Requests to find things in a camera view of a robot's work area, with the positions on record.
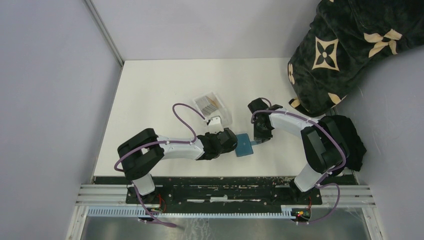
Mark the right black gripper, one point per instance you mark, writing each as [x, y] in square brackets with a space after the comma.
[266, 136]

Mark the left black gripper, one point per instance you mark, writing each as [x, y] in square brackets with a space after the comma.
[211, 135]

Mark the blue leather card holder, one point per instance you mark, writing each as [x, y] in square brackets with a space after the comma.
[244, 145]

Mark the clear plastic card box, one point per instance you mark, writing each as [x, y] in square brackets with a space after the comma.
[223, 111]

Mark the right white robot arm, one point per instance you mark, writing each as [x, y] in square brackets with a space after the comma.
[325, 148]

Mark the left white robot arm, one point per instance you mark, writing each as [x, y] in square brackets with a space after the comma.
[139, 155]

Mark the stack of credit cards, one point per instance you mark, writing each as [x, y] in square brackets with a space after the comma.
[206, 105]

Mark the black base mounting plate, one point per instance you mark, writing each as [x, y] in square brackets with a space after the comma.
[213, 195]

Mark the black cloth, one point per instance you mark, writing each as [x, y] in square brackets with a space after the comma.
[354, 143]

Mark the black floral patterned blanket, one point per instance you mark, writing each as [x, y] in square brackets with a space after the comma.
[344, 39]

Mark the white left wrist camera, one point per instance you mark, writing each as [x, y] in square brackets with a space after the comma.
[214, 125]

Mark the aluminium rail frame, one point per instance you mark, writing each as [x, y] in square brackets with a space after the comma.
[345, 196]

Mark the white slotted cable duct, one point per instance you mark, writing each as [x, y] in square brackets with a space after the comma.
[139, 212]

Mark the aluminium corner post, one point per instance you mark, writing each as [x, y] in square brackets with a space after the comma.
[90, 5]

